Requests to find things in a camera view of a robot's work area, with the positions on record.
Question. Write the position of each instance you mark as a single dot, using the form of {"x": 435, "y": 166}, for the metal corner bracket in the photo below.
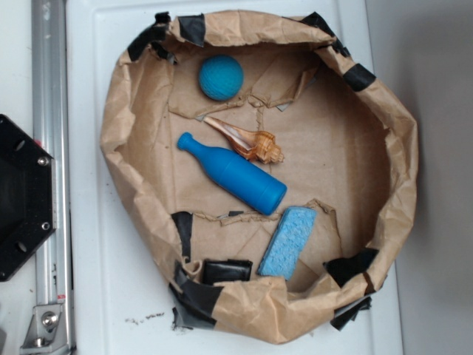
{"x": 47, "y": 332}

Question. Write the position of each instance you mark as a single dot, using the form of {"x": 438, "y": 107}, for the blue sponge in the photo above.
{"x": 287, "y": 243}

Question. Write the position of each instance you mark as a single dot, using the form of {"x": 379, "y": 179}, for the brown paper bin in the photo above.
{"x": 351, "y": 154}

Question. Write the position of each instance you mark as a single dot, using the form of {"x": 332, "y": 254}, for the aluminium rail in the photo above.
{"x": 53, "y": 260}

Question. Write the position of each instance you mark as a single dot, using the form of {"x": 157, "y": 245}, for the blue plastic bottle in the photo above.
{"x": 236, "y": 175}

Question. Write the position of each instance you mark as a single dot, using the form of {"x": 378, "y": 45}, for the black folded tape block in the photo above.
{"x": 217, "y": 271}

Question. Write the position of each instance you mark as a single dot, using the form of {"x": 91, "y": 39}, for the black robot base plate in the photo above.
{"x": 27, "y": 212}

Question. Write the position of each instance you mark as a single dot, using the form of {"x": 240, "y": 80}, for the orange conch seashell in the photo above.
{"x": 251, "y": 145}

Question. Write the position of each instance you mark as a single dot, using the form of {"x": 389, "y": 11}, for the blue ball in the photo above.
{"x": 221, "y": 77}

